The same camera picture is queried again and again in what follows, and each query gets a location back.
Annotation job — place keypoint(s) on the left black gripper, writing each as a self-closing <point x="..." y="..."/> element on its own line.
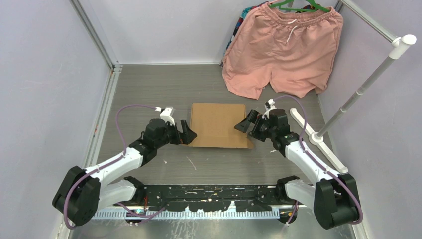
<point x="188" y="134"/>

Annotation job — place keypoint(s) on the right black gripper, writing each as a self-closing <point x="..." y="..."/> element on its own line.
<point x="252" y="117"/>

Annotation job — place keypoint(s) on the brown cardboard box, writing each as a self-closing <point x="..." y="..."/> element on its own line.
<point x="214" y="125"/>

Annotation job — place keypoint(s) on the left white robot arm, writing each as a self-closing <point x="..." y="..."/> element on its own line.
<point x="85" y="191"/>

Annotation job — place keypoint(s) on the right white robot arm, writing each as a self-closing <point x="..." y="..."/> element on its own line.
<point x="332" y="196"/>

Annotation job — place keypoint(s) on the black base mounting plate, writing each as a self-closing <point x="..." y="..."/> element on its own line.
<point x="210" y="198"/>

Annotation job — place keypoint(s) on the pink shorts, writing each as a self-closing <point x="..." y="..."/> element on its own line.
<point x="294" y="53"/>

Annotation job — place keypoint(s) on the colourful patterned garment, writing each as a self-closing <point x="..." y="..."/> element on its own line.
<point x="240" y="21"/>

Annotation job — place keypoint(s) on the green clothes hanger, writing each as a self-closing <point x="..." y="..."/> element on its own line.
<point x="295" y="6"/>

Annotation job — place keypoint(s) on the white clothes rack stand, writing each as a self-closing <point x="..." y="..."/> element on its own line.
<point x="400" y="46"/>

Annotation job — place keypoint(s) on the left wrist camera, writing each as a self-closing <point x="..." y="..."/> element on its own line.
<point x="166" y="114"/>

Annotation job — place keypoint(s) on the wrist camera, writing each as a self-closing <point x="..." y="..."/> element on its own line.
<point x="166" y="114"/>
<point x="269" y="105"/>

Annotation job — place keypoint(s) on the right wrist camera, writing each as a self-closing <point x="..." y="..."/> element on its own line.
<point x="269" y="105"/>

